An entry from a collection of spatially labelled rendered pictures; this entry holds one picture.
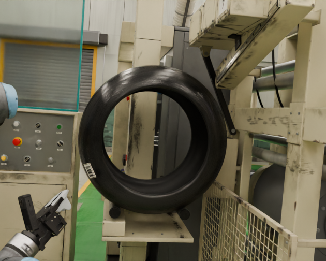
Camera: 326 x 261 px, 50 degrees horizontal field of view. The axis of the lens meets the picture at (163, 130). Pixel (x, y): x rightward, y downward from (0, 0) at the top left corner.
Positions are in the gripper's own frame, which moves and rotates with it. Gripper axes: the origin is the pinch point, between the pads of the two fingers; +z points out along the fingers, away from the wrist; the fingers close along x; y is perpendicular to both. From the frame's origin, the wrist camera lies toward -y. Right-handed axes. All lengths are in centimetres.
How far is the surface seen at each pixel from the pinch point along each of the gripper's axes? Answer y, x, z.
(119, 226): 27.2, -1.5, 8.2
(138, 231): 37.0, -3.0, 14.2
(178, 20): -14, -14, 145
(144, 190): 31.8, -9.6, 34.6
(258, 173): 79, 9, 93
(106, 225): 23.6, -4.5, 5.8
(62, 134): -2, -69, 59
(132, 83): -14.2, 20.5, 38.5
